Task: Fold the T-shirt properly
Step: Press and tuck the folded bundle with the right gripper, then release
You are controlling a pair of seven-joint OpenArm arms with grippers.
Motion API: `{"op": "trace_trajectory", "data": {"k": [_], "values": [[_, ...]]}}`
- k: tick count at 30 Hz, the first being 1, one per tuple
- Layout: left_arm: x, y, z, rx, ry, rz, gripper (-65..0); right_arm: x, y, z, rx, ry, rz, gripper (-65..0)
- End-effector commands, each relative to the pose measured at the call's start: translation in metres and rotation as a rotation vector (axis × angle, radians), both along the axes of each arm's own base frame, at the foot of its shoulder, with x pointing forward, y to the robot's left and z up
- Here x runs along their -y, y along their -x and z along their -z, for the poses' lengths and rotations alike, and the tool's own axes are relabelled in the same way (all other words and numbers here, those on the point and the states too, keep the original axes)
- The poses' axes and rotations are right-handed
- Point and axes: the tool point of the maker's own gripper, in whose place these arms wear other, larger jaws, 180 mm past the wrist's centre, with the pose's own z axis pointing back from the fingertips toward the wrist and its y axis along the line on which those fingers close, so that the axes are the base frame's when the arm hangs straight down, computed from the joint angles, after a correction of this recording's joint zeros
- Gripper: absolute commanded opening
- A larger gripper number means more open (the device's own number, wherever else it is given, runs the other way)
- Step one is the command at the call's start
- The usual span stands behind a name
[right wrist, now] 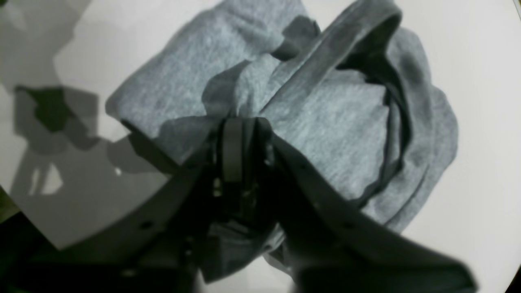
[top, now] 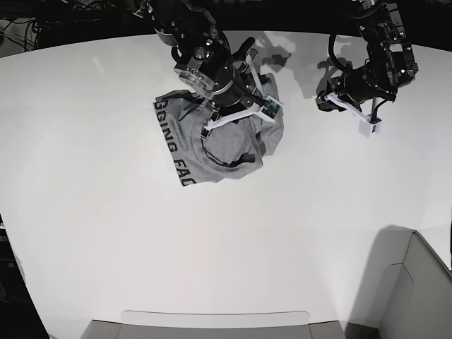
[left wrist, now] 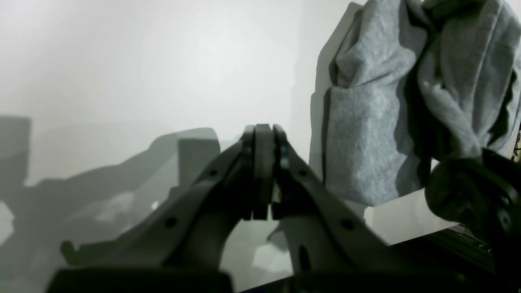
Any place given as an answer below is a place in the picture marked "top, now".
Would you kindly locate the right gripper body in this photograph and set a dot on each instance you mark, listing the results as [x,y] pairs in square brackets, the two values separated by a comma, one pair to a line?
[242,94]

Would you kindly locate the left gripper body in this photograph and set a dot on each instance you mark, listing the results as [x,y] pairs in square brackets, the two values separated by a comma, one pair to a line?
[352,87]

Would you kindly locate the grey T-shirt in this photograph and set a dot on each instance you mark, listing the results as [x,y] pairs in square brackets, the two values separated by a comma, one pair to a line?
[231,151]

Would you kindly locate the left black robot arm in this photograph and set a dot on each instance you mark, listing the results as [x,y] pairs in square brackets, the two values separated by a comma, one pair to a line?
[390,64]

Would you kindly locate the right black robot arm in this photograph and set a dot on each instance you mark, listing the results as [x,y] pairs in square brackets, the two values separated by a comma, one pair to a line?
[203,58]

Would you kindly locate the grey bin right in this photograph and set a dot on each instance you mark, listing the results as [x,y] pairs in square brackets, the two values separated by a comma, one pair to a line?
[420,303]

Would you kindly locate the grey bin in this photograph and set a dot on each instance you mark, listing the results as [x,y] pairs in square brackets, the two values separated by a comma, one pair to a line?
[420,303]
[146,324]

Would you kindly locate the grey bin front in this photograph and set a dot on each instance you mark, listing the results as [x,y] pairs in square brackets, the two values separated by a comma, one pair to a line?
[146,324]

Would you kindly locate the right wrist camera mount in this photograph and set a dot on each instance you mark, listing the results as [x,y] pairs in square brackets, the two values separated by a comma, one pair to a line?
[266,111]

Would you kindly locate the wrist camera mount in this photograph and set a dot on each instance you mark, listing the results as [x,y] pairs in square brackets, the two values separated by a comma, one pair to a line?
[368,124]
[266,111]

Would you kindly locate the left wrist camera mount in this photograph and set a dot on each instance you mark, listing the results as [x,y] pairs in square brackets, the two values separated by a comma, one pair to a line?
[368,124]

